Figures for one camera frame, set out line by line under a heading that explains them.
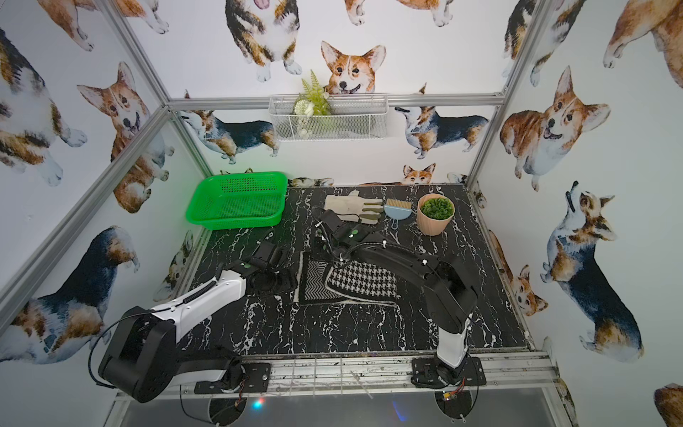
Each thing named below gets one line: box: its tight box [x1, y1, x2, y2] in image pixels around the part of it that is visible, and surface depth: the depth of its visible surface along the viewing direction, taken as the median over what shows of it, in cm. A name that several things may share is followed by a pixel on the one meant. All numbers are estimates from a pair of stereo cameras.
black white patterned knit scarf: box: [294, 249, 401, 306], surface depth 90 cm
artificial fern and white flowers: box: [293, 69, 332, 139], surface depth 84 cm
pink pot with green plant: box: [416, 193, 456, 236], surface depth 102 cm
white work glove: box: [323, 190, 384, 225], surface depth 116 cm
